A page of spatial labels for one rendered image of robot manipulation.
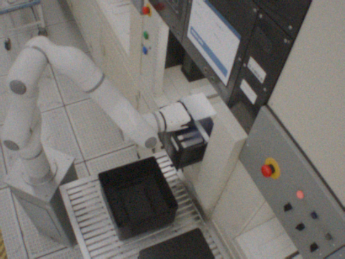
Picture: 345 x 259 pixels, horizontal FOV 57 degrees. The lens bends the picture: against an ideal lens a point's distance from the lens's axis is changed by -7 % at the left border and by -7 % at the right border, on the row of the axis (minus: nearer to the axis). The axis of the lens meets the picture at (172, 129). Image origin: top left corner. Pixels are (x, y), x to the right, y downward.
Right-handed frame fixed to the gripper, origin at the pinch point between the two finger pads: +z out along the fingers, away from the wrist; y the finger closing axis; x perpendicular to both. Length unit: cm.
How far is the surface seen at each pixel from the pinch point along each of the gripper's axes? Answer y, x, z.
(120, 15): -123, -40, 12
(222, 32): 1.1, 38.5, 1.7
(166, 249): 36, -38, -27
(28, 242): -23, -125, -94
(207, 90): -33, -34, 31
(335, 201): 61, 32, 2
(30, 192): -17, -49, -74
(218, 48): 1.3, 32.0, 1.7
